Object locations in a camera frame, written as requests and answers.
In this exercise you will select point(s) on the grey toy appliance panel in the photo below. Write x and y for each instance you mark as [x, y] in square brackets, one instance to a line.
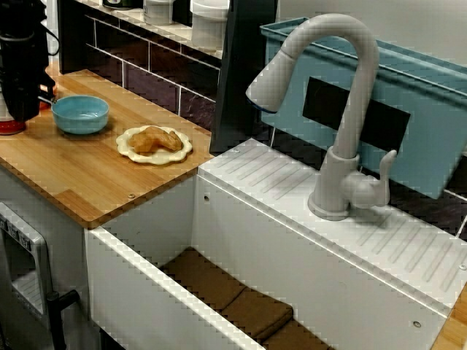
[33, 262]

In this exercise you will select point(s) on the white jar with label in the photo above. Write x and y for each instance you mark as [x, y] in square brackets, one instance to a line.
[157, 11]

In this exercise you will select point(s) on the brown folded cloth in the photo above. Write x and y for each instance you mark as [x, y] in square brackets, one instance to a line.
[226, 291]

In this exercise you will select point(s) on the plain white jar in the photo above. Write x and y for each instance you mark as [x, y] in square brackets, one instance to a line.
[208, 25]

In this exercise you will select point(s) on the light blue bowl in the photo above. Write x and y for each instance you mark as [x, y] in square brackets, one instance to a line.
[80, 116]

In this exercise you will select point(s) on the dark jar with green label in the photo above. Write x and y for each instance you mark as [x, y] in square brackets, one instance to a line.
[122, 3]

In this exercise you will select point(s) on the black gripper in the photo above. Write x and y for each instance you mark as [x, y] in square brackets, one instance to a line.
[22, 62]

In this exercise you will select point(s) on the teal plastic dish rack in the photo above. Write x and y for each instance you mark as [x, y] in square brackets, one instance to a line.
[419, 105]

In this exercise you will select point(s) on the brown toy croissant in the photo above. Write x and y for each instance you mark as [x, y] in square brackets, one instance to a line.
[153, 140]

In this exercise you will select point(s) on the cream scalloped plate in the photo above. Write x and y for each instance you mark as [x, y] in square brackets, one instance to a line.
[160, 156]

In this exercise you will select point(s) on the tomato print tin can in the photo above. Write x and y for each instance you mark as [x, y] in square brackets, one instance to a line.
[12, 127]

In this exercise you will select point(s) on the grey toy faucet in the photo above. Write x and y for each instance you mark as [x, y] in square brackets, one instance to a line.
[350, 127]

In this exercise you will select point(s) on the white sink basin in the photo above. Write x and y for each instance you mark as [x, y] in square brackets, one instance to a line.
[292, 255]

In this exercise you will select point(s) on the dark upright pillar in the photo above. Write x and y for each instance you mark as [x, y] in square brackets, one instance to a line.
[241, 91]

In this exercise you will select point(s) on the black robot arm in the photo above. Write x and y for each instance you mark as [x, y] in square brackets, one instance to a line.
[20, 16]

